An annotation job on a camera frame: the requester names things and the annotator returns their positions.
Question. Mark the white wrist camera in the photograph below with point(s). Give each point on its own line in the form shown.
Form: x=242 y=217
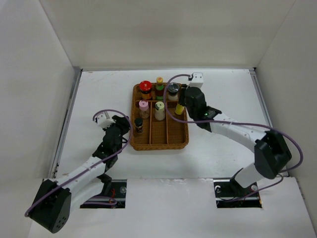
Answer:
x=196 y=80
x=103 y=120

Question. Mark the pink lid spice jar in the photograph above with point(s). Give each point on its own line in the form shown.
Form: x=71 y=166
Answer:
x=144 y=109

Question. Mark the black lid spice jar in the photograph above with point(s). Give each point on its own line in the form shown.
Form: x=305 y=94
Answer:
x=138 y=123

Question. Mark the brown wicker divided basket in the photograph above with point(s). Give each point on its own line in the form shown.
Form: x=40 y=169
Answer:
x=166 y=134

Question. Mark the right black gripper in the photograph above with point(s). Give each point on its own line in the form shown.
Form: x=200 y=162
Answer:
x=183 y=94

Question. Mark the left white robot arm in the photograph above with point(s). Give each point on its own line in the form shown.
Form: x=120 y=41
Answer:
x=56 y=198

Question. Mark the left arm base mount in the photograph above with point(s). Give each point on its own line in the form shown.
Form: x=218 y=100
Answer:
x=112 y=196

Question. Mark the yellow lid spice jar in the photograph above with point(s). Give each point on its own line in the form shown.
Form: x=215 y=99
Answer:
x=159 y=111

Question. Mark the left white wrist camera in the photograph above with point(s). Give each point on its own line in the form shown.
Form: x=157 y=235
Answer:
x=103 y=120

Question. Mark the red lid sauce jar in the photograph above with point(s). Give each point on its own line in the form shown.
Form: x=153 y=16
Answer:
x=146 y=90

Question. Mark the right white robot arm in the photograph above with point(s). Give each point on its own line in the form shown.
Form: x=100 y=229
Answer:
x=269 y=147

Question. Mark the small yellow label bottle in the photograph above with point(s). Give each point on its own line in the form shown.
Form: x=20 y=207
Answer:
x=179 y=109

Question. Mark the green label yellow cap bottle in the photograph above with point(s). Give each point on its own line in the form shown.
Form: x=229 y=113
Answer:
x=159 y=89

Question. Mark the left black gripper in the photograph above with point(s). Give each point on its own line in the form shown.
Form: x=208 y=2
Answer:
x=121 y=123

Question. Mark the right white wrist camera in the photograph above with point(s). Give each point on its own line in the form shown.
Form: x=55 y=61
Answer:
x=196 y=80

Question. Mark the grey lid white shaker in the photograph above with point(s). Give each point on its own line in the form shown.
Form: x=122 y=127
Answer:
x=172 y=91

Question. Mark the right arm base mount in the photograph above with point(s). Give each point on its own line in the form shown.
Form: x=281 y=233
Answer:
x=229 y=195

